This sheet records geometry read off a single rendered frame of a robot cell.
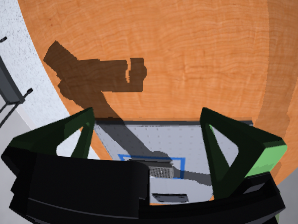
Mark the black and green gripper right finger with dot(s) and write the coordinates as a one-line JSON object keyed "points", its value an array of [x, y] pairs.
{"points": [[258, 151]]}

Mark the blue tape outline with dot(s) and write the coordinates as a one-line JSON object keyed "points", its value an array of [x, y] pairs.
{"points": [[182, 166]]}

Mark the grey flat base plate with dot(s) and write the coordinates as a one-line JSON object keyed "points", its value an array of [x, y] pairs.
{"points": [[178, 139]]}

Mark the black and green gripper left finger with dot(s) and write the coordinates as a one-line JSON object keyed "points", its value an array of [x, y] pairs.
{"points": [[46, 139]]}

